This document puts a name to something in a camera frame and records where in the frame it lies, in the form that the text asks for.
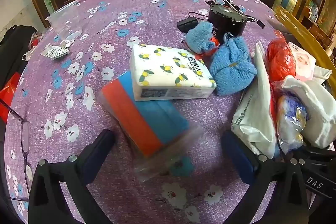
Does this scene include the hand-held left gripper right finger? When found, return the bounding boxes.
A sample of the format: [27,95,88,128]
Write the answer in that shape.
[222,131,310,224]

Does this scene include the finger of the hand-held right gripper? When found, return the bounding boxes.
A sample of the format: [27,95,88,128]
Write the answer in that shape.
[299,143,336,170]

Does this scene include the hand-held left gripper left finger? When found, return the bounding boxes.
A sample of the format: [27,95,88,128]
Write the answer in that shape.
[28,129,116,224]

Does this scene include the white cloth pouch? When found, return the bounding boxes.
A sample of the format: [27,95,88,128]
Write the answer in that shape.
[282,74,336,148]

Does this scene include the white plastic bag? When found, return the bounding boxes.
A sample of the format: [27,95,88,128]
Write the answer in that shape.
[231,42,277,160]

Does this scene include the orange and blue pack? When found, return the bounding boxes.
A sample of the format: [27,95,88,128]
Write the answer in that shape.
[100,71,204,182]

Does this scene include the large blue towel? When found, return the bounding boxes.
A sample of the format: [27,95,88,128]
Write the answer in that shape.
[209,36,258,96]

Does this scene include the pink tissue pack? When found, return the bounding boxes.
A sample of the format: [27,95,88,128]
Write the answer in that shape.
[287,42,317,81]

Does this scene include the red plastic bag ball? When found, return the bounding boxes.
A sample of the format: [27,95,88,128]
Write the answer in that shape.
[266,38,297,83]

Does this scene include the white tissue pack yellow print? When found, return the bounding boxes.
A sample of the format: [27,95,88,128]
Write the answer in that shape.
[130,43,217,101]

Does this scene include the small blue towel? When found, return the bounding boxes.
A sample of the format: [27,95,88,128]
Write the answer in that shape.
[186,22,219,54]

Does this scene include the yellow cardboard box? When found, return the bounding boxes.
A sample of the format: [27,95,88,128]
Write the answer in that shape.
[273,6,336,58]

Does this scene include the blue and white plastic packet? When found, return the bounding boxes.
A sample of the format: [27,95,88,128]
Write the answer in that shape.
[276,94,309,153]

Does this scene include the eyeglasses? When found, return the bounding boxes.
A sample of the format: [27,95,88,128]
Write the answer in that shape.
[0,99,33,201]

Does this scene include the red plastic bag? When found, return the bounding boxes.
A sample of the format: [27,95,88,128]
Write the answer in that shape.
[0,72,21,123]

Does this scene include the silver foil blister pack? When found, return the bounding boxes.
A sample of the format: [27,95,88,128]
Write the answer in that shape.
[42,39,71,60]

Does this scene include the crumpled white packaging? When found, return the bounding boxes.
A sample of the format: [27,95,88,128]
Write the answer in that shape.
[22,32,44,60]

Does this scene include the black bag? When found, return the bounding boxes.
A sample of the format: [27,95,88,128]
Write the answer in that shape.
[0,25,38,98]

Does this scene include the clear plastic cup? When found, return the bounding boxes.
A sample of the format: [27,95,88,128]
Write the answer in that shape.
[46,2,83,41]

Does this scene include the black electric motor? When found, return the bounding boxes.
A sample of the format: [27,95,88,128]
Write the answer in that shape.
[207,0,265,45]

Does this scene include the black adapter box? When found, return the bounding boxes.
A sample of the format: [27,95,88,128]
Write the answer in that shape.
[177,17,200,33]

